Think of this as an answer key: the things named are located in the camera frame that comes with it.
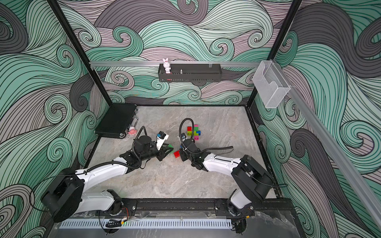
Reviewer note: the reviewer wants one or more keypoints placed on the right wall aluminium rail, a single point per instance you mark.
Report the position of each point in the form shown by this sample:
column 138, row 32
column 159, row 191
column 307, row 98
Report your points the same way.
column 369, row 199

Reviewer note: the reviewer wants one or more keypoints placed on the black case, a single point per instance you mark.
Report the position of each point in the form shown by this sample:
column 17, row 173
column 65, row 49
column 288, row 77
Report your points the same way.
column 117, row 121

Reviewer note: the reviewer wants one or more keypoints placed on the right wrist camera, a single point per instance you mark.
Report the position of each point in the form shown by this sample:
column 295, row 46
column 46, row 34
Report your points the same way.
column 183, row 138

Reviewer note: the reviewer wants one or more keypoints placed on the pink small toy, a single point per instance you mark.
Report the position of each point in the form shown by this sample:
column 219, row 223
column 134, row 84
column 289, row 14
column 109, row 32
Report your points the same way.
column 132, row 131

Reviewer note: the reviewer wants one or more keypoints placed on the clear acrylic wall holder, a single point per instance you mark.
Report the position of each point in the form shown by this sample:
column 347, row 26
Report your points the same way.
column 270, row 82

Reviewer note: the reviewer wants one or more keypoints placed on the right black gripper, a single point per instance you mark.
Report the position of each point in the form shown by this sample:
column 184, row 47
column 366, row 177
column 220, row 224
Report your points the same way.
column 182, row 154

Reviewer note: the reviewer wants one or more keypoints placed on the white pink bunny figurine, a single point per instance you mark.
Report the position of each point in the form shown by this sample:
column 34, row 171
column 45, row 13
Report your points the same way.
column 167, row 66

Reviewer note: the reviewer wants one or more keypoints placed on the red long lego brick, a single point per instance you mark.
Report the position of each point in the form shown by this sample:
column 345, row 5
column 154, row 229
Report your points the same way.
column 176, row 153

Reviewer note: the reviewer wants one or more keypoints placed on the white slotted cable duct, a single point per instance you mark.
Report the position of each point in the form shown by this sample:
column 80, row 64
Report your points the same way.
column 149, row 224

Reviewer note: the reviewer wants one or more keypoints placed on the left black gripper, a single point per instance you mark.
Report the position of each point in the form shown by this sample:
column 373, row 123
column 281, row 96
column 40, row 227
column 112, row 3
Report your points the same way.
column 161, row 152

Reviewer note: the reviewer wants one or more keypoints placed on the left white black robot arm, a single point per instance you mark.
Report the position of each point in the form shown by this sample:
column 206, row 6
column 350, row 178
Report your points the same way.
column 68, row 193

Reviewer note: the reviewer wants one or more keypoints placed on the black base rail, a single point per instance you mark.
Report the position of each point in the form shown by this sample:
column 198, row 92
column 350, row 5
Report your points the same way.
column 216, row 206

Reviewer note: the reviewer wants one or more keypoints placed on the black wall shelf tray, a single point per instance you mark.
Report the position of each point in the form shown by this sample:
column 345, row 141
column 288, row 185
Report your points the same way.
column 190, row 72

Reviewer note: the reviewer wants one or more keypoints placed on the horizontal aluminium rail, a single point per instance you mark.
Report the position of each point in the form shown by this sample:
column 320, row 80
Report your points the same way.
column 136, row 63

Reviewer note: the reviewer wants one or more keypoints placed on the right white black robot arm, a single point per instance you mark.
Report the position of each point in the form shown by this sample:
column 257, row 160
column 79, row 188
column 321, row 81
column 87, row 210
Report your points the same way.
column 253, row 180

